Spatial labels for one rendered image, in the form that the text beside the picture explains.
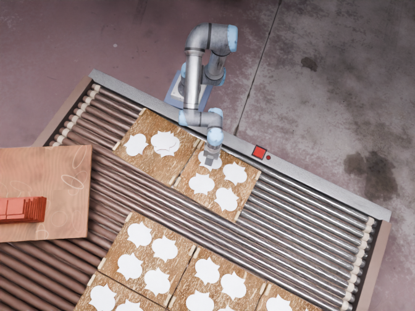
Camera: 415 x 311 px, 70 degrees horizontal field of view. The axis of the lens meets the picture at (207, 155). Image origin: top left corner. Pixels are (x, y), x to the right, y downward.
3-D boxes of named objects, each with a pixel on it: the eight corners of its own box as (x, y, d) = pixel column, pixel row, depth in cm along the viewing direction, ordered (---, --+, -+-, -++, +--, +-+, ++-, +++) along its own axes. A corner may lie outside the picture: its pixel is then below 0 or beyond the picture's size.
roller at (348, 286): (60, 135, 183) (57, 132, 179) (354, 285, 166) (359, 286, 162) (55, 141, 182) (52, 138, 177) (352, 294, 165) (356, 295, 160)
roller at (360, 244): (83, 103, 191) (81, 99, 186) (367, 244, 174) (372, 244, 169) (79, 109, 190) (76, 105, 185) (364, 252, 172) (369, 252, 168)
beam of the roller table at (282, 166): (96, 73, 201) (94, 67, 195) (385, 212, 183) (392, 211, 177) (89, 82, 198) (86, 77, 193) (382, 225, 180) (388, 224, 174)
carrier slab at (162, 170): (146, 108, 188) (145, 107, 186) (201, 140, 183) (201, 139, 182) (112, 152, 177) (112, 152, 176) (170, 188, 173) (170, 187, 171)
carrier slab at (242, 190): (202, 140, 183) (202, 139, 182) (260, 172, 179) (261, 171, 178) (172, 188, 173) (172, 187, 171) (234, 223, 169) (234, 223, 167)
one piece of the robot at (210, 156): (200, 156, 149) (199, 165, 164) (217, 161, 149) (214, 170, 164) (206, 135, 153) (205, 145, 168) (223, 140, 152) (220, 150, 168)
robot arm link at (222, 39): (200, 70, 188) (209, 16, 134) (223, 71, 189) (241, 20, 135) (199, 87, 186) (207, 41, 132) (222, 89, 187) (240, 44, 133)
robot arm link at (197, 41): (184, 17, 131) (178, 126, 141) (209, 20, 132) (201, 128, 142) (184, 23, 142) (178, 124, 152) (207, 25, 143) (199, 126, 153)
